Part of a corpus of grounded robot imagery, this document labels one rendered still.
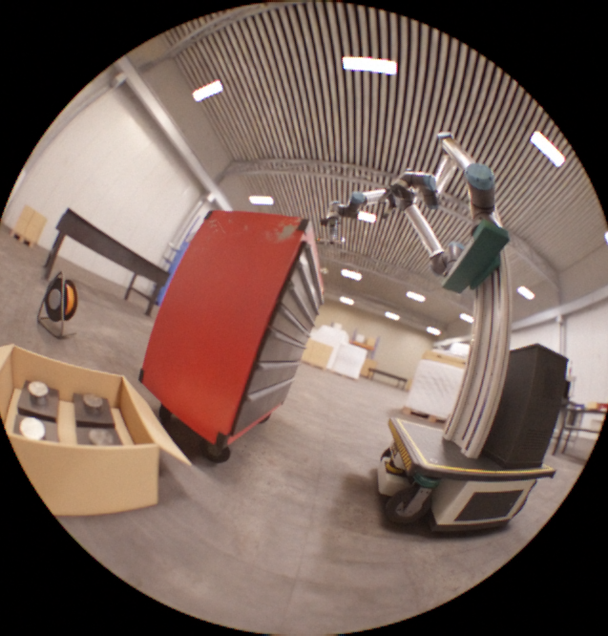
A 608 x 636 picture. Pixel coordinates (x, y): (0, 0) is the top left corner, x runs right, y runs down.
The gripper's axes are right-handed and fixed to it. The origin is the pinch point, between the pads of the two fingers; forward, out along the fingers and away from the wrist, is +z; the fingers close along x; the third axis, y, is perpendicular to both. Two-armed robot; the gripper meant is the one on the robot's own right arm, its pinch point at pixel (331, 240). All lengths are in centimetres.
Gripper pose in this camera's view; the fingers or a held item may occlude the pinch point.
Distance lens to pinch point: 126.3
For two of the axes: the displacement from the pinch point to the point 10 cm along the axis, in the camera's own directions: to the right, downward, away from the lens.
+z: -1.5, 9.7, -1.9
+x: 1.5, 2.1, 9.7
